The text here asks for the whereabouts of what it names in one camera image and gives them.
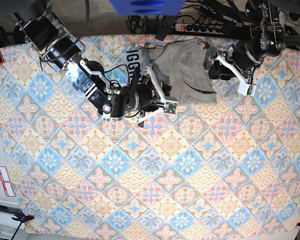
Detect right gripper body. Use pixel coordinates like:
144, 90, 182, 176
109, 80, 164, 120

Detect patterned tablecloth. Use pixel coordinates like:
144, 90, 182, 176
0, 45, 300, 240

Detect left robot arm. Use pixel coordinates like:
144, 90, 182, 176
208, 0, 284, 84

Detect black power strip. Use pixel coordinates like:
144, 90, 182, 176
174, 23, 224, 35

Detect blue orange clamp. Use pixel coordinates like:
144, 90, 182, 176
11, 213, 35, 240

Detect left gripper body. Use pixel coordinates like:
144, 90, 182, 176
208, 41, 265, 80

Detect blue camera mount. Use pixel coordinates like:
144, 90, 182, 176
109, 0, 186, 16

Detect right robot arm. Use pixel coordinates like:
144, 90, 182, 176
11, 0, 178, 124

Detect red white stickers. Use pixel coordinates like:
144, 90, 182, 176
0, 165, 15, 197

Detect grey T-shirt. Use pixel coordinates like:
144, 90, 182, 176
122, 38, 218, 106

